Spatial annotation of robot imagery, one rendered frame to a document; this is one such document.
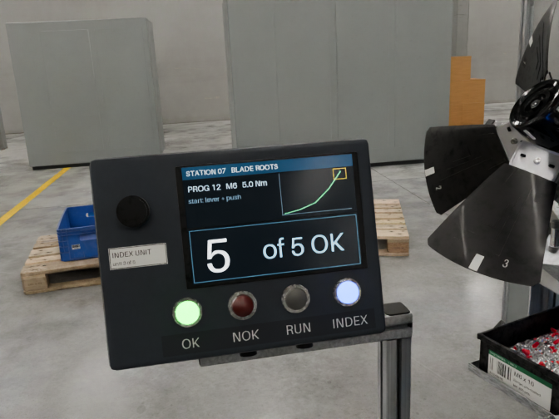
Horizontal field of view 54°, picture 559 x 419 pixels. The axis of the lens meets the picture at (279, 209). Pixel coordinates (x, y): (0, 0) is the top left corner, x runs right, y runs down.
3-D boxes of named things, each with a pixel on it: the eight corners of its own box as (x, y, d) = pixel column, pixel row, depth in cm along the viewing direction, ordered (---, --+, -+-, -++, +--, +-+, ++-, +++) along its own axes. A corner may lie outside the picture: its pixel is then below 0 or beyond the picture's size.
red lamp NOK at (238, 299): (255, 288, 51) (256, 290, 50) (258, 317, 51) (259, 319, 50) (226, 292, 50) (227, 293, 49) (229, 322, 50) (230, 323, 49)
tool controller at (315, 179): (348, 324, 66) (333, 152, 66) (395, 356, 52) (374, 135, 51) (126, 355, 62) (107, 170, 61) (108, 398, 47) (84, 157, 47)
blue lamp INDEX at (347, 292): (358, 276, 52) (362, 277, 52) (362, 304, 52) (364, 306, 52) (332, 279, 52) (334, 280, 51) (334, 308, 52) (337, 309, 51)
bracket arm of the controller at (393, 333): (402, 325, 64) (402, 301, 64) (413, 337, 62) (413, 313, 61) (198, 353, 60) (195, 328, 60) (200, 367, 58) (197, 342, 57)
